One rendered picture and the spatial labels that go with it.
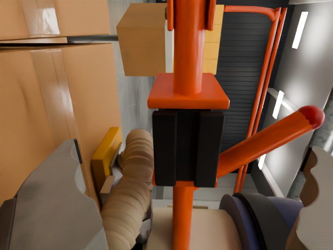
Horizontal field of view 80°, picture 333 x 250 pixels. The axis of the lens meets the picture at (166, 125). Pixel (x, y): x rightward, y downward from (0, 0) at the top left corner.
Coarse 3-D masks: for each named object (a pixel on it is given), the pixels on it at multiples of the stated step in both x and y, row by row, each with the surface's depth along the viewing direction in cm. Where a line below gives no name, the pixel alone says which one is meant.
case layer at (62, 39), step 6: (0, 42) 59; (6, 42) 61; (12, 42) 63; (18, 42) 65; (24, 42) 68; (30, 42) 71; (36, 42) 74; (42, 42) 77; (48, 42) 80; (54, 42) 84; (60, 42) 89; (66, 42) 93
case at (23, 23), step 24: (0, 0) 14; (24, 0) 16; (48, 0) 18; (72, 0) 23; (96, 0) 29; (0, 24) 14; (24, 24) 16; (48, 24) 19; (72, 24) 23; (96, 24) 29
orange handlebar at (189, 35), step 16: (176, 0) 13; (192, 0) 12; (208, 0) 13; (176, 16) 13; (192, 16) 13; (208, 16) 13; (176, 32) 13; (192, 32) 13; (176, 48) 14; (192, 48) 13; (176, 64) 14; (192, 64) 14; (176, 80) 15; (192, 80) 15; (176, 192) 20; (192, 192) 20; (176, 208) 21; (176, 224) 22; (176, 240) 24
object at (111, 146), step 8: (112, 128) 36; (112, 136) 33; (120, 136) 37; (104, 144) 31; (112, 144) 32; (120, 144) 36; (96, 152) 29; (104, 152) 30; (112, 152) 32; (120, 152) 35; (96, 160) 28; (104, 160) 29; (112, 160) 32; (96, 168) 29; (104, 168) 29; (112, 168) 31; (96, 176) 29; (104, 176) 29; (120, 176) 35; (96, 184) 30
